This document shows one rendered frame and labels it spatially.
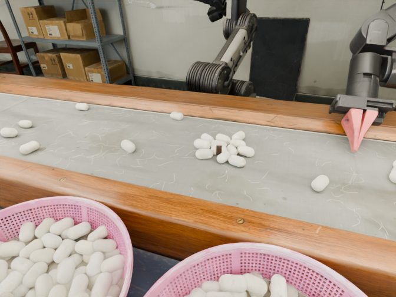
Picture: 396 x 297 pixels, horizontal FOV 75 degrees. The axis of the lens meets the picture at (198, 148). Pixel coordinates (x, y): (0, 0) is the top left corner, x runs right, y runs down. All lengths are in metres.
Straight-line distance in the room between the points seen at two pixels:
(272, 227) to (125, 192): 0.23
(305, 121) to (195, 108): 0.27
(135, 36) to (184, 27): 0.60
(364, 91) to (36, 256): 0.61
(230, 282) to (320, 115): 0.46
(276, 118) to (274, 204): 0.27
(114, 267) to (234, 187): 0.22
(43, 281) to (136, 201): 0.15
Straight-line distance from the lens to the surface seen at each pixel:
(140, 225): 0.42
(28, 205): 0.47
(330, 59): 2.56
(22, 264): 0.43
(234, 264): 0.36
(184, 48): 2.82
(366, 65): 0.64
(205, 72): 0.92
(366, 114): 0.58
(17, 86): 1.06
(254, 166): 0.51
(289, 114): 0.67
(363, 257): 0.38
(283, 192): 0.46
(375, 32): 0.66
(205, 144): 0.54
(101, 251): 0.41
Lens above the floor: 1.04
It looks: 33 degrees down
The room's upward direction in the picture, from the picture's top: 2 degrees counter-clockwise
